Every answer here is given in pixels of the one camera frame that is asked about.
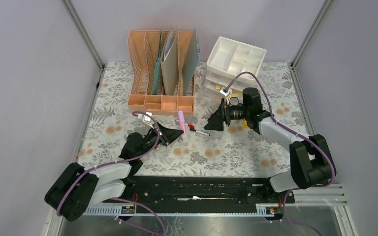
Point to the black cap white marker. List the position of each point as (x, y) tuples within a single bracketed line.
[(199, 132)]

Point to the floral patterned desk mat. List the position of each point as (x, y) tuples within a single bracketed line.
[(237, 151)]

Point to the teal folder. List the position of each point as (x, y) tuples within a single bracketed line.
[(157, 66)]

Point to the light blue folder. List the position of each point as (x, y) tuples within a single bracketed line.
[(190, 62)]

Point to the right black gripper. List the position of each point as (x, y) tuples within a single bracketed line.
[(215, 122)]

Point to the yellow owl eraser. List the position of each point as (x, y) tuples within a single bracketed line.
[(245, 124)]

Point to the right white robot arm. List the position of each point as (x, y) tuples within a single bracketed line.
[(310, 159)]

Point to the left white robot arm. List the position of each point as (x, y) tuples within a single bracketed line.
[(79, 187)]

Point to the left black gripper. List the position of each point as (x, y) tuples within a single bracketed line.
[(167, 135)]

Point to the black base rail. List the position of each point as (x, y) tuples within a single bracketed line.
[(203, 195)]

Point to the white plastic drawer unit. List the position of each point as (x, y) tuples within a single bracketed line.
[(227, 59)]

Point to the orange plastic file organizer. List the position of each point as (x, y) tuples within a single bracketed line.
[(143, 47)]

